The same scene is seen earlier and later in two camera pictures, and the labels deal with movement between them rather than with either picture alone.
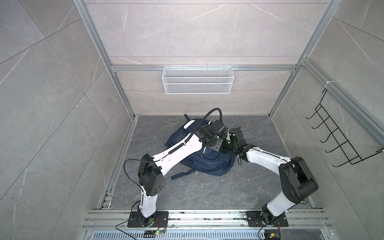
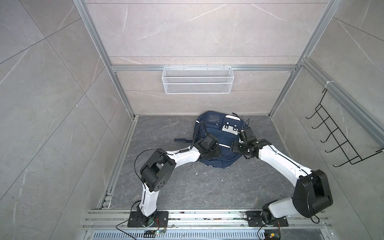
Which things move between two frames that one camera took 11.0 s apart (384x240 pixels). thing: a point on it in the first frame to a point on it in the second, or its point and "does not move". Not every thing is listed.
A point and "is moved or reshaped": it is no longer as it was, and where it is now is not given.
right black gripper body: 228,146 to 239,147
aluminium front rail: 308,219 does not move
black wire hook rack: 353,157 does not move
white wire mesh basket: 197,80 does not move
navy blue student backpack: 208,162 is moved or reshaped
